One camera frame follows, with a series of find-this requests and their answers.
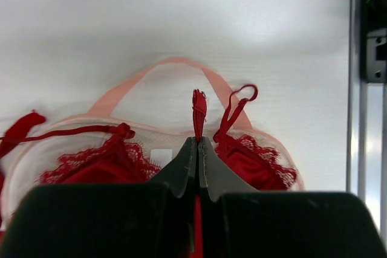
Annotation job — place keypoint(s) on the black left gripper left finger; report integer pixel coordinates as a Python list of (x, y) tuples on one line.
[(151, 219)]

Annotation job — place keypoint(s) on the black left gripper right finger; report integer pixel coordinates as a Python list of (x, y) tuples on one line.
[(240, 221)]

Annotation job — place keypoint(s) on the red lace bra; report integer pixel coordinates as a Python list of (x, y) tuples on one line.
[(102, 151)]

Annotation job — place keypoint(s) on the peach tulip print laundry bag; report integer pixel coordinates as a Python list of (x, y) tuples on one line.
[(160, 98)]

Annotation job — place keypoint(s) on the aluminium front rail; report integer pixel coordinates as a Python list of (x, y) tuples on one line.
[(366, 137)]

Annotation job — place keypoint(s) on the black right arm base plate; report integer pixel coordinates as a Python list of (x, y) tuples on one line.
[(375, 68)]

